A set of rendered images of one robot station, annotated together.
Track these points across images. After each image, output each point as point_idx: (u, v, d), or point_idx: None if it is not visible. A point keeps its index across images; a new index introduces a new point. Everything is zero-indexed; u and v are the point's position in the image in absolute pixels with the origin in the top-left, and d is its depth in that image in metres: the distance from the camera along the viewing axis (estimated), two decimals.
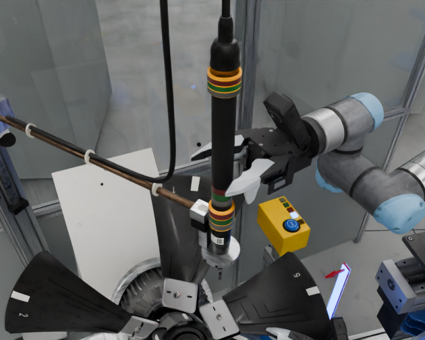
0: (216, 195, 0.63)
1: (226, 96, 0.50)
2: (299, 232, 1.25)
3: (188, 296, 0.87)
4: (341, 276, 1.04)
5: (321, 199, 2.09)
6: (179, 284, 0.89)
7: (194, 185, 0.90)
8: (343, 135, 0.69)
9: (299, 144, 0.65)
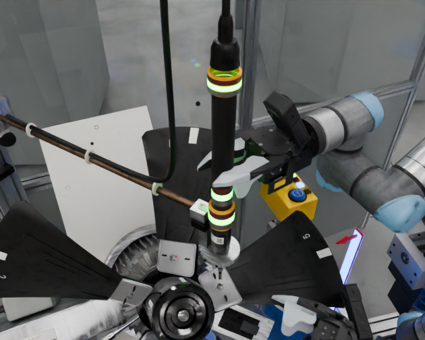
0: (216, 195, 0.63)
1: (226, 96, 0.50)
2: (305, 202, 1.16)
3: (185, 258, 0.78)
4: (353, 243, 0.95)
5: None
6: (176, 246, 0.80)
7: (193, 137, 0.81)
8: (343, 134, 0.69)
9: (299, 144, 0.65)
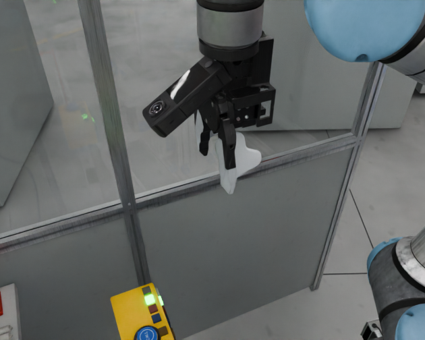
0: None
1: None
2: None
3: None
4: None
5: (257, 248, 1.65)
6: None
7: None
8: (237, 15, 0.42)
9: (221, 88, 0.49)
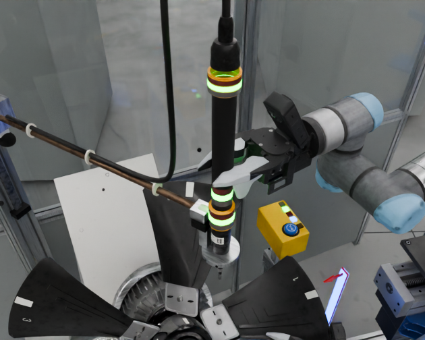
0: (216, 195, 0.63)
1: (226, 96, 0.50)
2: (298, 236, 1.26)
3: (224, 333, 0.90)
4: (340, 280, 1.05)
5: (320, 202, 2.10)
6: (227, 319, 0.93)
7: (309, 295, 0.99)
8: (343, 135, 0.69)
9: (299, 144, 0.65)
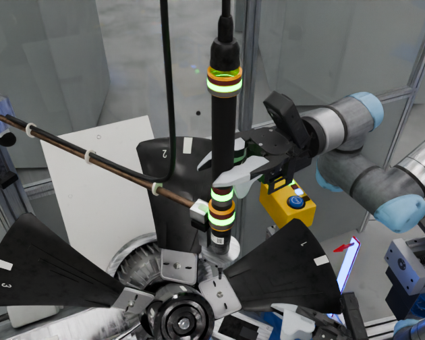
0: (216, 195, 0.63)
1: (226, 96, 0.50)
2: (304, 209, 1.18)
3: (225, 303, 0.82)
4: (351, 251, 0.97)
5: None
6: (228, 291, 0.85)
7: (319, 260, 0.90)
8: (343, 134, 0.69)
9: (299, 144, 0.65)
